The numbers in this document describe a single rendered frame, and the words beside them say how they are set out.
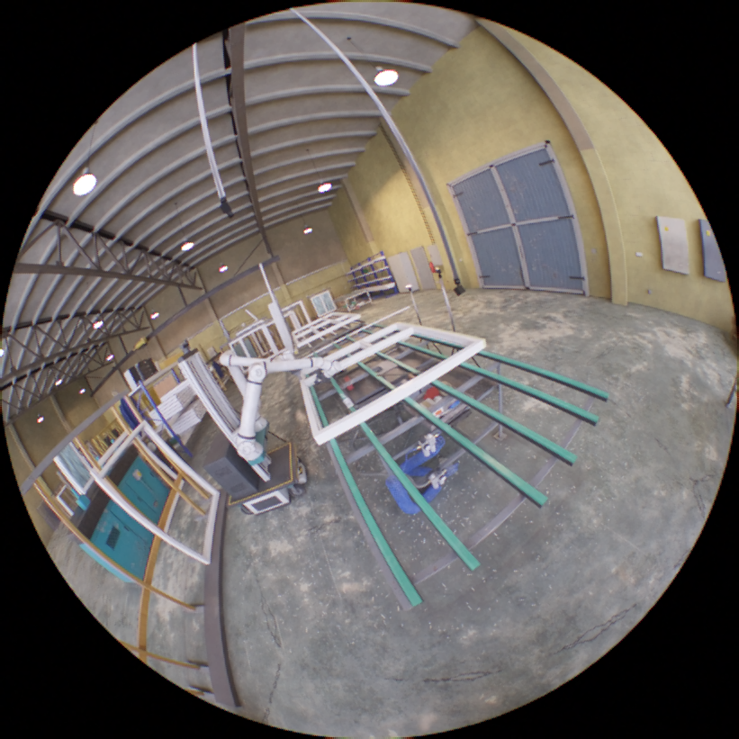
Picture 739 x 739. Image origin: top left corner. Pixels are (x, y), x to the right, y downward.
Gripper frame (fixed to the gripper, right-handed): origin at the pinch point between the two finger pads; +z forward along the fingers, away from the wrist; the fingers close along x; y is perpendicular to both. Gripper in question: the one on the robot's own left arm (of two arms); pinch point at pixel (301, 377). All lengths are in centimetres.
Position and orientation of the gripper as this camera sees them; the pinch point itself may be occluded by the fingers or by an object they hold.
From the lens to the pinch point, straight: 242.4
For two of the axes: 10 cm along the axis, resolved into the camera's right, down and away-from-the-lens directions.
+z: 3.5, 8.5, 4.0
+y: -3.6, -2.7, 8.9
